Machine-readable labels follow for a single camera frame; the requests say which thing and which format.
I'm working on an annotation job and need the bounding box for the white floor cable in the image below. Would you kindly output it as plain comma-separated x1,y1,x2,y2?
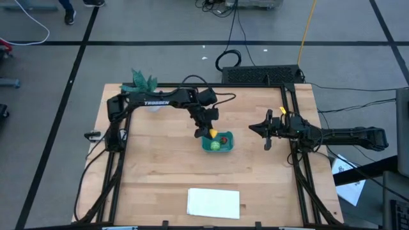
0,0,51,47

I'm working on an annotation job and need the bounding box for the teal plastic tupperware container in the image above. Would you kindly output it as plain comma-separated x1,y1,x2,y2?
201,130,235,153

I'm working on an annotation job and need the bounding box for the white folded cloth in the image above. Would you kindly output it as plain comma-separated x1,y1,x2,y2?
186,187,241,220

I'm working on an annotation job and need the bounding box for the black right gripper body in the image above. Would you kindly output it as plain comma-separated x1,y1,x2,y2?
264,109,303,151

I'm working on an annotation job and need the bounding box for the black cable along frame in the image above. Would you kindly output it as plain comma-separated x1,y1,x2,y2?
73,147,111,222

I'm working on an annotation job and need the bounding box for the black perforated computer case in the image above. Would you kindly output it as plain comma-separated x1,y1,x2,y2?
221,64,305,86

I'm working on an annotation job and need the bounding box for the white printed paper sheet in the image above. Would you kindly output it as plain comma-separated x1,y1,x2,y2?
330,153,366,207

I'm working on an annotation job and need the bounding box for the black aluminium table frame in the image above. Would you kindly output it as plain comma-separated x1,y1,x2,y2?
72,82,344,226

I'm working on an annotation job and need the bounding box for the black table clamp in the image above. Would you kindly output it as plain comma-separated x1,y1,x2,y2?
84,130,102,142

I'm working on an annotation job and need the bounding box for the black coiled floor cable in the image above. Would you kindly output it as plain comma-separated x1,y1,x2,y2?
214,0,256,73

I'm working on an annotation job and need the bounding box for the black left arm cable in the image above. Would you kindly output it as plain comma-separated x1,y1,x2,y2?
180,74,238,109

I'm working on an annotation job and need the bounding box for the person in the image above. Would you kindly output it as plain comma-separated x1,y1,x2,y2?
58,0,106,26

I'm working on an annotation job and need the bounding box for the yellow hanging cable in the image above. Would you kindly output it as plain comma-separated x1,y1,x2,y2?
297,0,318,66

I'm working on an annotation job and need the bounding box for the green plant in white pot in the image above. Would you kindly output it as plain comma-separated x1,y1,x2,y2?
120,68,162,113

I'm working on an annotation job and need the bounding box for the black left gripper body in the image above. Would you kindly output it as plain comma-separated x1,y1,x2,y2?
190,107,220,129

